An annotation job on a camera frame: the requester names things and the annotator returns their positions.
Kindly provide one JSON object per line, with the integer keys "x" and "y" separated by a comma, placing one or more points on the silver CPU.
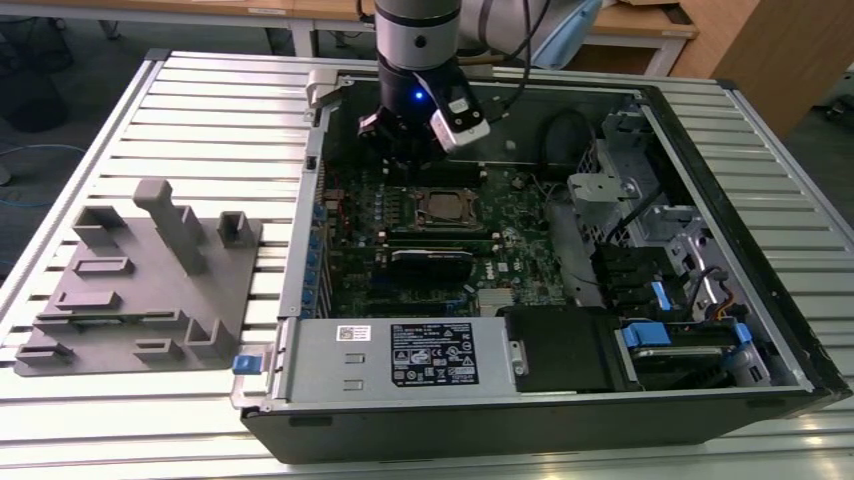
{"x": 447, "y": 206}

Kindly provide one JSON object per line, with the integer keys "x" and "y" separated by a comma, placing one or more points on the CPU socket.
{"x": 418, "y": 222}

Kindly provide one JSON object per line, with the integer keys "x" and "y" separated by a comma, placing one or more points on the grey case latch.
{"x": 322, "y": 87}

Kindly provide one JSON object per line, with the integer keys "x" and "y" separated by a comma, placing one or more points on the green RAM stick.
{"x": 434, "y": 244}

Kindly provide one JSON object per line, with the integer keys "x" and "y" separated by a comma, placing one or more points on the pale blue teach pendant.
{"x": 567, "y": 40}

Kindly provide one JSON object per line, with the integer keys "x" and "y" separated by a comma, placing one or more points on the perforated metal drive cage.
{"x": 614, "y": 150}

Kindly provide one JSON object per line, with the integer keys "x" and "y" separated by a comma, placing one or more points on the black graphics card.
{"x": 427, "y": 270}

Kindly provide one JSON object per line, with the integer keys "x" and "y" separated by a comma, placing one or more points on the green motherboard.
{"x": 527, "y": 260}

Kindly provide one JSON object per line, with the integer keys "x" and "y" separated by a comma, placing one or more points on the wooden desk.
{"x": 133, "y": 12}
{"x": 640, "y": 30}

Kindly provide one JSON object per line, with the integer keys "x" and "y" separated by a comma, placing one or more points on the silver chipset heatsink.
{"x": 496, "y": 297}

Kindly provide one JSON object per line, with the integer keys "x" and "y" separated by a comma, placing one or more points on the black disk bay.
{"x": 627, "y": 272}

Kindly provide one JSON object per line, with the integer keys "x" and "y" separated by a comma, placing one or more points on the grey power supply unit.
{"x": 320, "y": 360}

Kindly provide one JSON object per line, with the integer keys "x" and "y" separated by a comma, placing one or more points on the blue disk carrier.
{"x": 643, "y": 334}
{"x": 659, "y": 296}

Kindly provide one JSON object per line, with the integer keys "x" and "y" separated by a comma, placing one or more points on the grey parts rack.
{"x": 153, "y": 310}

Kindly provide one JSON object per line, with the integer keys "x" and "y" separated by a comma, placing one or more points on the blue plastic latch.
{"x": 247, "y": 364}

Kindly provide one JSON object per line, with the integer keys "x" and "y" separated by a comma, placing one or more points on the wooden cabinet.
{"x": 787, "y": 50}

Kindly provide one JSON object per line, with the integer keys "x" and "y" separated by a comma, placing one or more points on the hard disk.
{"x": 674, "y": 352}

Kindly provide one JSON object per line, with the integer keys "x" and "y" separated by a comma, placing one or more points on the black PC case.
{"x": 467, "y": 435}

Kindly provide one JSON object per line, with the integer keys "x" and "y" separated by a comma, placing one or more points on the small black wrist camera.
{"x": 368, "y": 127}

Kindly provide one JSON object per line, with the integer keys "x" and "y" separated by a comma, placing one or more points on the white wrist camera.
{"x": 467, "y": 135}

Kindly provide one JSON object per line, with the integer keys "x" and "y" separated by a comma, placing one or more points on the silver metal bracket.
{"x": 594, "y": 189}

